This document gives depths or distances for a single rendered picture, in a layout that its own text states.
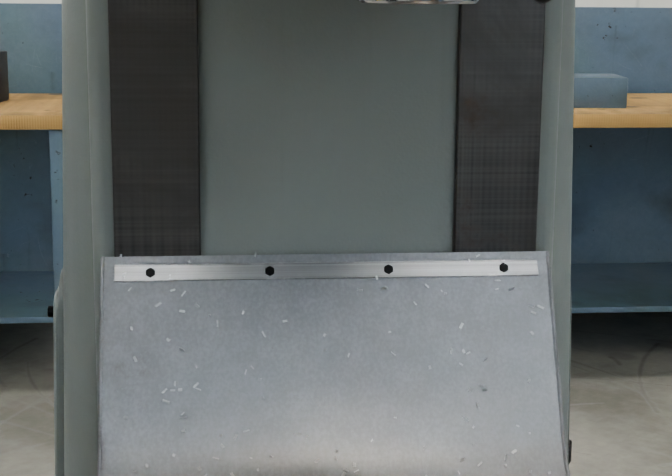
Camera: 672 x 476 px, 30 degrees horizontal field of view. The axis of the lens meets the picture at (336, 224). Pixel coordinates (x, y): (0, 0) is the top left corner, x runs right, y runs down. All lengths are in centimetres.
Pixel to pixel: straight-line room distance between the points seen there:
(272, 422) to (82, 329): 16
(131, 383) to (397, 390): 18
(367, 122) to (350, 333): 15
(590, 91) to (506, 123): 337
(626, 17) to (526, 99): 405
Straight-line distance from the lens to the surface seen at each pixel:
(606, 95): 427
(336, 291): 88
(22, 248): 484
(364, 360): 87
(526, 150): 89
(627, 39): 494
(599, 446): 367
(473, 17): 88
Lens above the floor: 129
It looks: 11 degrees down
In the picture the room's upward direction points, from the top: straight up
